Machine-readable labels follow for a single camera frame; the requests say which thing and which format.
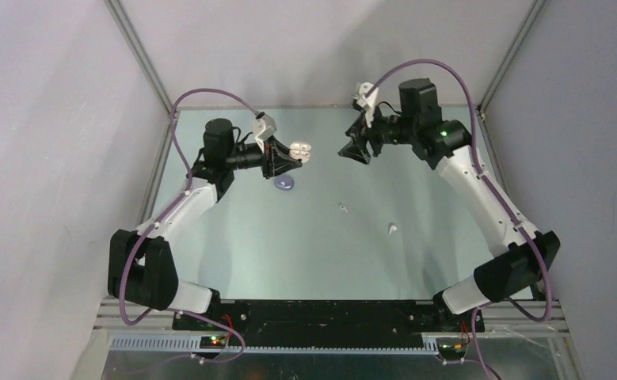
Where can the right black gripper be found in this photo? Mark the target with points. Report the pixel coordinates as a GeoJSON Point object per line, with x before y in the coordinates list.
{"type": "Point", "coordinates": [369, 134]}

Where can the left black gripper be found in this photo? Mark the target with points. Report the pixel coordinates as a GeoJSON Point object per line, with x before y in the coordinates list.
{"type": "Point", "coordinates": [274, 159]}

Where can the white charging case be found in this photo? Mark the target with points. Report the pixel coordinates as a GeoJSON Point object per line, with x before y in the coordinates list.
{"type": "Point", "coordinates": [300, 151]}

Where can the purple charging case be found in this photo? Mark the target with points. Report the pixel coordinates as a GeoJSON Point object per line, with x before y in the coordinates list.
{"type": "Point", "coordinates": [284, 183]}

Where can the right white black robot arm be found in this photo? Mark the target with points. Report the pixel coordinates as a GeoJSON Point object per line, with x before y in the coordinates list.
{"type": "Point", "coordinates": [522, 254]}

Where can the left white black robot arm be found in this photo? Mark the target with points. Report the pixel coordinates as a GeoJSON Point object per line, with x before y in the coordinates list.
{"type": "Point", "coordinates": [142, 269]}

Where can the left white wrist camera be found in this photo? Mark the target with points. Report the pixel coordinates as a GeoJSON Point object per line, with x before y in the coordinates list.
{"type": "Point", "coordinates": [264, 127]}

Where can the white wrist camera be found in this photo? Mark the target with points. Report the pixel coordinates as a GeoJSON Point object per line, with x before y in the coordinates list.
{"type": "Point", "coordinates": [364, 100]}
{"type": "Point", "coordinates": [264, 127]}

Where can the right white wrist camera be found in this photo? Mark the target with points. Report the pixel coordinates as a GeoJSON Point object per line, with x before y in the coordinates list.
{"type": "Point", "coordinates": [364, 100]}

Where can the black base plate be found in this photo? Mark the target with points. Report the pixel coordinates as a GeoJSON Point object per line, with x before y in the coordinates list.
{"type": "Point", "coordinates": [340, 336]}

